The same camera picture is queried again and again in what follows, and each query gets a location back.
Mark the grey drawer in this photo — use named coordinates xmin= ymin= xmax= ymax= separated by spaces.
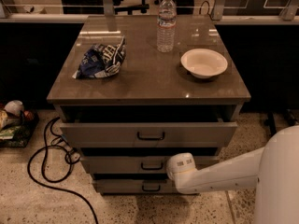
xmin=93 ymin=179 xmax=177 ymax=194
xmin=61 ymin=122 xmax=237 ymax=147
xmin=79 ymin=154 xmax=221 ymax=175

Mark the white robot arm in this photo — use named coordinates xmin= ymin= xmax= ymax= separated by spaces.
xmin=166 ymin=125 xmax=299 ymax=224

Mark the grey top drawer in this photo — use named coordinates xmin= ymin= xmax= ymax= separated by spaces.
xmin=61 ymin=122 xmax=237 ymax=147

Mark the grey drawer cabinet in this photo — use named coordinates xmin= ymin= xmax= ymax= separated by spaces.
xmin=47 ymin=15 xmax=250 ymax=181

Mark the grey bottom drawer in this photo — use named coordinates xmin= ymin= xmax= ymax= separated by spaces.
xmin=93 ymin=179 xmax=177 ymax=194

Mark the blue white chip bag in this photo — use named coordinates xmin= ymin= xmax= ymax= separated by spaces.
xmin=72 ymin=36 xmax=126 ymax=79

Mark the white bowl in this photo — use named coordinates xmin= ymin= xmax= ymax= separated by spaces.
xmin=180 ymin=49 xmax=228 ymax=79

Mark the clear plastic water bottle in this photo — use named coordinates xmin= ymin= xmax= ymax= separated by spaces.
xmin=157 ymin=0 xmax=177 ymax=52

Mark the black stand base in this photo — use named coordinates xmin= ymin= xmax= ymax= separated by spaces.
xmin=264 ymin=112 xmax=277 ymax=136

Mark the pile of objects on floor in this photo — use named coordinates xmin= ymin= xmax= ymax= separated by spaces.
xmin=0 ymin=100 xmax=39 ymax=147

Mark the black floor cable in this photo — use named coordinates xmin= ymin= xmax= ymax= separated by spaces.
xmin=26 ymin=117 xmax=100 ymax=224

